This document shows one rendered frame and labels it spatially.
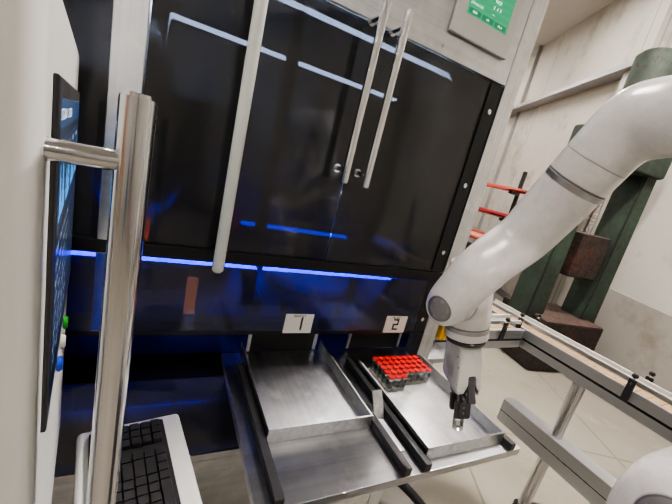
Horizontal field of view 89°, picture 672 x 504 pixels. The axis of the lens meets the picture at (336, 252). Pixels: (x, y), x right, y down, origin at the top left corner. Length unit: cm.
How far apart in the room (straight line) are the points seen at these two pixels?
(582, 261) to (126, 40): 391
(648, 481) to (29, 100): 59
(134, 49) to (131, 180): 55
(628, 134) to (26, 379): 67
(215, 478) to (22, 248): 106
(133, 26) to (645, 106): 80
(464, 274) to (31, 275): 53
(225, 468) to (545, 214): 108
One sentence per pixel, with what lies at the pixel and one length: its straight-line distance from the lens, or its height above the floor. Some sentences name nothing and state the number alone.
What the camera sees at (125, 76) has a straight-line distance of 82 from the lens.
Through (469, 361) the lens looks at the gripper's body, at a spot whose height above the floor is 117.
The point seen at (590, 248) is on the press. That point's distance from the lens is 412.
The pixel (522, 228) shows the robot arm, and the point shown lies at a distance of 62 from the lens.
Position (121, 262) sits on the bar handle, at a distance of 31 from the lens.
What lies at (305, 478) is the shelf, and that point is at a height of 88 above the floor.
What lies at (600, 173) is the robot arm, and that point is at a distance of 60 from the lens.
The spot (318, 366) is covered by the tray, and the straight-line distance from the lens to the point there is 109.
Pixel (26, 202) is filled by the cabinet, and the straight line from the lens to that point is 30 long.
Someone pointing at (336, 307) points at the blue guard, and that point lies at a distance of 102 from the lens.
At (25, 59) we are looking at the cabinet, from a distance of 29.
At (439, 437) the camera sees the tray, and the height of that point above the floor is 88.
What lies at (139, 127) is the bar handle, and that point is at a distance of 29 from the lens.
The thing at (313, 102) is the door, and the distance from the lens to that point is 88.
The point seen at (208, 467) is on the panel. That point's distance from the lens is 124.
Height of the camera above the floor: 146
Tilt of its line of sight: 14 degrees down
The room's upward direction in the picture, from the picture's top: 14 degrees clockwise
